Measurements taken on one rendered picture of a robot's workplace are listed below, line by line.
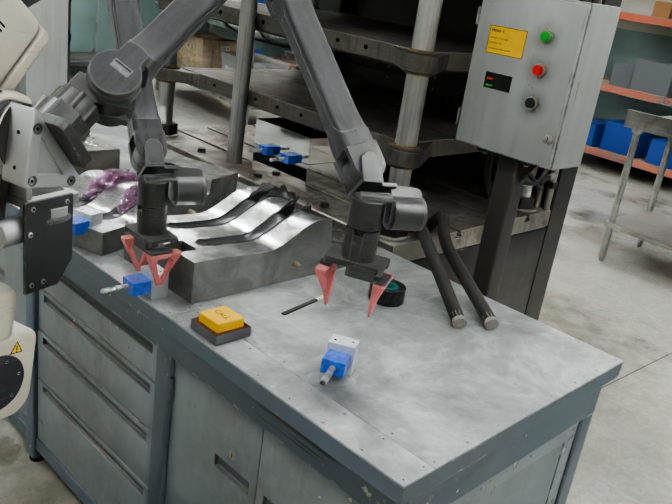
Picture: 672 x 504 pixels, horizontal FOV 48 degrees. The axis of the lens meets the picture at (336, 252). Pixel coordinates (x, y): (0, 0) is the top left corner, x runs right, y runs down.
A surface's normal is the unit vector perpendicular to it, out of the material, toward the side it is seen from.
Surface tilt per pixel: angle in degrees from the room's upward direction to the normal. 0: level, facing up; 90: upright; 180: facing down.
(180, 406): 90
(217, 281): 90
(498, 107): 90
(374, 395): 0
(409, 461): 0
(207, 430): 90
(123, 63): 49
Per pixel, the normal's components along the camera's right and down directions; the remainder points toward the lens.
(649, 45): -0.74, 0.14
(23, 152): -0.46, 0.11
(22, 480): 0.14, -0.93
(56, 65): 0.65, 0.35
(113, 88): 0.35, -0.32
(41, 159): 0.87, 0.29
